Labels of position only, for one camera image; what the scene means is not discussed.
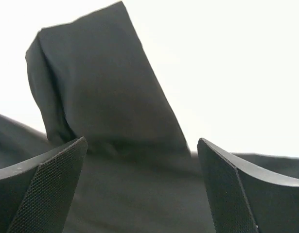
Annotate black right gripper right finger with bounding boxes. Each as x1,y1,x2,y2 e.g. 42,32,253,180
197,138,299,233

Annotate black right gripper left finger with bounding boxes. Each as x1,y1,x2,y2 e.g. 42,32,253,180
0,137,88,233

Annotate black trousers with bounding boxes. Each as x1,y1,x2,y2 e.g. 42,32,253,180
0,0,299,233

